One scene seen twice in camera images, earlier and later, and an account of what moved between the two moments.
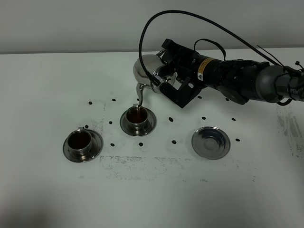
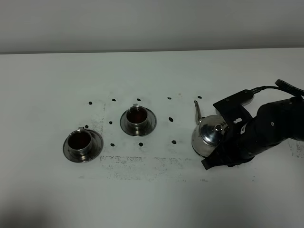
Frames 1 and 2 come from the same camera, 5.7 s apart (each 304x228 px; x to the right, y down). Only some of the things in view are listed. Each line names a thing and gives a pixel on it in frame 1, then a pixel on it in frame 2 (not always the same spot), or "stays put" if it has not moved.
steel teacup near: (79, 142) stays put
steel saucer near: (96, 148) stays put
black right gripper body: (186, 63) -> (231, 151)
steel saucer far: (151, 124) stays put
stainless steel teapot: (151, 63) -> (208, 132)
